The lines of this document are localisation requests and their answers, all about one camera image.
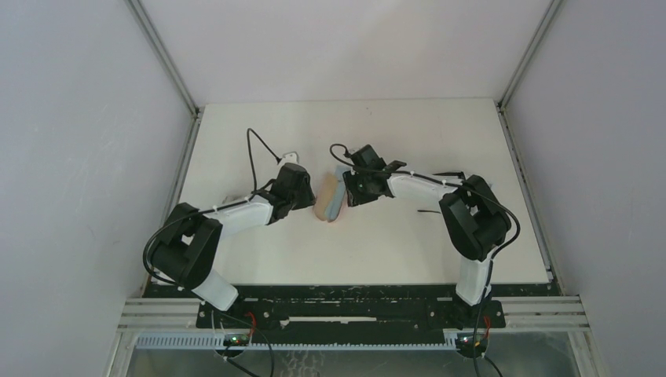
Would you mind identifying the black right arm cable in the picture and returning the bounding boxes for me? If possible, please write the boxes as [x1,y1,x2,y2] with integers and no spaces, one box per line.
[329,143,521,262]

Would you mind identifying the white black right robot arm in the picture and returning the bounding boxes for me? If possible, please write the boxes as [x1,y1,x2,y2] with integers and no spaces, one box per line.
[338,145,521,307]

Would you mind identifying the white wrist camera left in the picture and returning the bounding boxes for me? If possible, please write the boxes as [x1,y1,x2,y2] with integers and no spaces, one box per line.
[278,152,299,166]

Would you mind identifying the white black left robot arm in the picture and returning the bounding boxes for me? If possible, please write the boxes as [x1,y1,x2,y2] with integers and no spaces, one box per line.
[144,163,315,311]

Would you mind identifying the pink glasses case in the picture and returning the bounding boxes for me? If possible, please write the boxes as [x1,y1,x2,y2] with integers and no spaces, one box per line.
[313,173,338,223]

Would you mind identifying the black sunglasses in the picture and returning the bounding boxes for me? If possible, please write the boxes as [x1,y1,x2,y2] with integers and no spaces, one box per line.
[416,170,467,214]

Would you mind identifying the right aluminium frame rail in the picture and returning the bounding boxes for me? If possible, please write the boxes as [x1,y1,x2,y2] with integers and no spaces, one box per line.
[496,0,591,334]

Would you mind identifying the light blue cleaning cloth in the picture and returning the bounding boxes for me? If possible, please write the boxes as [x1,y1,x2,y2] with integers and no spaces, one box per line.
[334,165,351,182]

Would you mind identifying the map print glasses case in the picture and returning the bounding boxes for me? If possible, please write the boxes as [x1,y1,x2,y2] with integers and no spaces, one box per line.
[222,195,247,205]

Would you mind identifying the white slotted cable duct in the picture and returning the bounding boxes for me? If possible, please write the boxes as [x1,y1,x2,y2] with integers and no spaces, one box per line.
[135,333,457,351]

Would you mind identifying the aluminium frame rail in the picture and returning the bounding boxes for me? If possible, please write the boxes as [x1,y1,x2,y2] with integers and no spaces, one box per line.
[124,0,203,298]
[496,0,591,334]

